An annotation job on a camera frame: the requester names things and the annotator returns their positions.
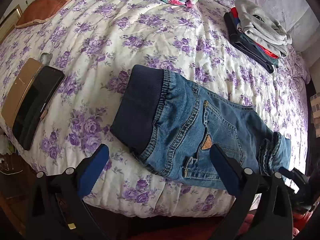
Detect purple floral bedspread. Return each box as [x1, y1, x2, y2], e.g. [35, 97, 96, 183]
[1, 0, 309, 218]

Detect red folded garment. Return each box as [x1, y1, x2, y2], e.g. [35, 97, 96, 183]
[229, 6, 281, 60]

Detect grey folded sweatshirt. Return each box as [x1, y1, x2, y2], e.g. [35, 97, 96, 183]
[234, 0, 292, 58]

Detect dark teal folded garment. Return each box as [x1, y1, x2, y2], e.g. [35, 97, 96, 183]
[229, 7, 279, 73]

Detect brown orange pillow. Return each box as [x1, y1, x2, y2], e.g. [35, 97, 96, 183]
[15, 0, 72, 29]

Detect gold flat box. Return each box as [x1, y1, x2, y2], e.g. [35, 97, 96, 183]
[1, 58, 43, 128]

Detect navy folded pants white stripe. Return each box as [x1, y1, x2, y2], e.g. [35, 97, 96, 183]
[223, 11, 278, 74]

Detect brown patterned cardboard box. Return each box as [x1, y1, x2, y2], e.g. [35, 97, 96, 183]
[310, 93, 320, 138]

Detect blue denim jeans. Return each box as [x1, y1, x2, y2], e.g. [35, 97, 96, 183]
[111, 65, 291, 189]

